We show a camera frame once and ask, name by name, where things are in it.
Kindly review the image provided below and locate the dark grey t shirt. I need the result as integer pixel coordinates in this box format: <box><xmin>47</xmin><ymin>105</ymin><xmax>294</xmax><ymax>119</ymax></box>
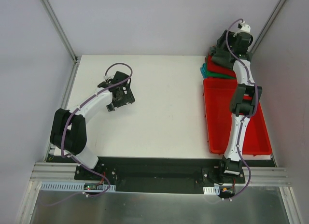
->
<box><xmin>209</xmin><ymin>34</ymin><xmax>235</xmax><ymax>70</ymax></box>

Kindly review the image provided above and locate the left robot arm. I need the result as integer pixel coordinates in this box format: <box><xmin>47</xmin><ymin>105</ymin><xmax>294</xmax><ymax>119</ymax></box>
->
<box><xmin>50</xmin><ymin>85</ymin><xmax>135</xmax><ymax>180</ymax></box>

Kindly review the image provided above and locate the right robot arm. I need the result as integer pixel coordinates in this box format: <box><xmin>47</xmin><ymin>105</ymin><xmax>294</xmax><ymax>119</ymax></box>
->
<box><xmin>217</xmin><ymin>30</ymin><xmax>262</xmax><ymax>183</ymax></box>

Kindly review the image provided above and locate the folded red t shirt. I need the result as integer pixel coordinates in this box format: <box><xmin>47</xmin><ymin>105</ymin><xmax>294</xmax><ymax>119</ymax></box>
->
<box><xmin>205</xmin><ymin>55</ymin><xmax>236</xmax><ymax>78</ymax></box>

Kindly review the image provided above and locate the folded green t shirt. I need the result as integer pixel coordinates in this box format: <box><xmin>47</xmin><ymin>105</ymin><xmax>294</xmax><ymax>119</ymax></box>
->
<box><xmin>206</xmin><ymin>71</ymin><xmax>235</xmax><ymax>79</ymax></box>

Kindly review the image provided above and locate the folded teal t shirt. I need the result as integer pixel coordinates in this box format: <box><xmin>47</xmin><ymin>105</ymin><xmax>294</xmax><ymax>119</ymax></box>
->
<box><xmin>200</xmin><ymin>62</ymin><xmax>208</xmax><ymax>79</ymax></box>

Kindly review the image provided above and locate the red plastic bin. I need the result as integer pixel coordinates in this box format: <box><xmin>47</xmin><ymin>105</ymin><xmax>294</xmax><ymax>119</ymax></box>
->
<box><xmin>203</xmin><ymin>78</ymin><xmax>272</xmax><ymax>156</ymax></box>

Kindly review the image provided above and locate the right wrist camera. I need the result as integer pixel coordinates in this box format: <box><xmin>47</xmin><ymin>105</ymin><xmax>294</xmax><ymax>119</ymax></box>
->
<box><xmin>233</xmin><ymin>21</ymin><xmax>253</xmax><ymax>55</ymax></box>

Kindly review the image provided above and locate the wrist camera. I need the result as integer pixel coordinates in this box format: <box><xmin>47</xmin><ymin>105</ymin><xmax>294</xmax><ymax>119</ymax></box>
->
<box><xmin>233</xmin><ymin>21</ymin><xmax>253</xmax><ymax>55</ymax></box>
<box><xmin>98</xmin><ymin>71</ymin><xmax>131</xmax><ymax>88</ymax></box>

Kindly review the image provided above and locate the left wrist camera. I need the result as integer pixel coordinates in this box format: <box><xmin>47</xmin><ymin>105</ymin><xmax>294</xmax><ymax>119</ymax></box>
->
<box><xmin>98</xmin><ymin>71</ymin><xmax>131</xmax><ymax>88</ymax></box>

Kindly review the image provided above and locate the right aluminium frame post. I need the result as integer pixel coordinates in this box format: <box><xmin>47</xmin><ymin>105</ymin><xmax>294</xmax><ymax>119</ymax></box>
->
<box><xmin>251</xmin><ymin>0</ymin><xmax>288</xmax><ymax>54</ymax></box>

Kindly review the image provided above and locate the aluminium frame post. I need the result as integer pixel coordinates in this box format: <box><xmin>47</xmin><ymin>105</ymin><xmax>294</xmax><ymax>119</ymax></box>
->
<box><xmin>40</xmin><ymin>0</ymin><xmax>78</xmax><ymax>63</ymax></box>
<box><xmin>251</xmin><ymin>0</ymin><xmax>288</xmax><ymax>54</ymax></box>

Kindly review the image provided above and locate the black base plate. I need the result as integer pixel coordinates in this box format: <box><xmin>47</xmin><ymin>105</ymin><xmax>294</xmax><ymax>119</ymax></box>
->
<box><xmin>74</xmin><ymin>156</ymin><xmax>244</xmax><ymax>193</ymax></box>

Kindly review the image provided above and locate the front aluminium rail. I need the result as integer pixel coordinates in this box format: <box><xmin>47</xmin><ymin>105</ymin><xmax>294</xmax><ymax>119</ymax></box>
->
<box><xmin>30</xmin><ymin>161</ymin><xmax>291</xmax><ymax>187</ymax></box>

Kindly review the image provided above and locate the left white cable duct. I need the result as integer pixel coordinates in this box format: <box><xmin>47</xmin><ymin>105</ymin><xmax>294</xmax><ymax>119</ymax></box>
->
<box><xmin>41</xmin><ymin>182</ymin><xmax>116</xmax><ymax>193</ymax></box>

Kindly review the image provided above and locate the white cable duct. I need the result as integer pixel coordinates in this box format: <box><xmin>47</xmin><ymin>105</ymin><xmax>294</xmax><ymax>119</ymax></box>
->
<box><xmin>203</xmin><ymin>186</ymin><xmax>220</xmax><ymax>196</ymax></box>
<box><xmin>41</xmin><ymin>182</ymin><xmax>116</xmax><ymax>193</ymax></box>

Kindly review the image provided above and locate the left aluminium frame post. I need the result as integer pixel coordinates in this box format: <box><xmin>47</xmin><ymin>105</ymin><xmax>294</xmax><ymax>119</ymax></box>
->
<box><xmin>40</xmin><ymin>0</ymin><xmax>78</xmax><ymax>63</ymax></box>

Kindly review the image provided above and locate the right white cable duct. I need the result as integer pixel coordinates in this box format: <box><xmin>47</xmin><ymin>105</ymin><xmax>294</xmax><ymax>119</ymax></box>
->
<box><xmin>203</xmin><ymin>186</ymin><xmax>220</xmax><ymax>196</ymax></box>

